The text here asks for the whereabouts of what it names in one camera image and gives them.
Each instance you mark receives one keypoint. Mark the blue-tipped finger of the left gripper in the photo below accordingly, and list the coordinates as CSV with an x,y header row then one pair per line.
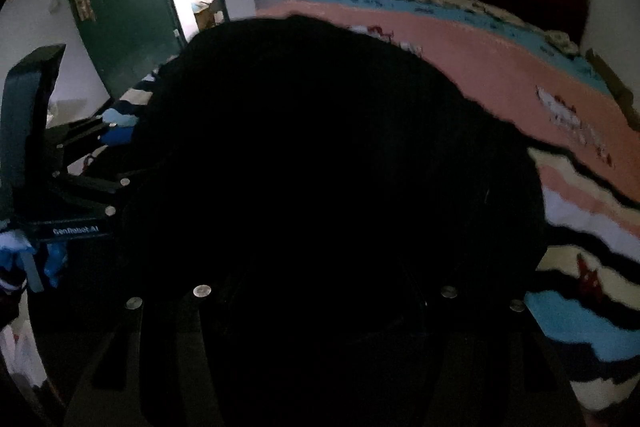
x,y
120,127

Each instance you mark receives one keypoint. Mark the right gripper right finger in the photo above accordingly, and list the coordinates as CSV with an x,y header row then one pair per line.
x,y
488,365

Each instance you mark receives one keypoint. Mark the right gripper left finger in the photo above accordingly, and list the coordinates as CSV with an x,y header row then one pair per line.
x,y
163,366

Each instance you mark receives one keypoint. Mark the large black hooded garment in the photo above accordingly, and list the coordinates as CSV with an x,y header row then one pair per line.
x,y
324,182

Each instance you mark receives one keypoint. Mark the blue gloved left hand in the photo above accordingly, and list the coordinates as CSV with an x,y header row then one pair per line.
x,y
19,267

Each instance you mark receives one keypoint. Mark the pink Hello Kitty bed sheet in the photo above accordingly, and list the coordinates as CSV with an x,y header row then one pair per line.
x,y
584,292

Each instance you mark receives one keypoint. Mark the olive mattress edge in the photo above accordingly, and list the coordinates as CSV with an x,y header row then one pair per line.
x,y
621,94

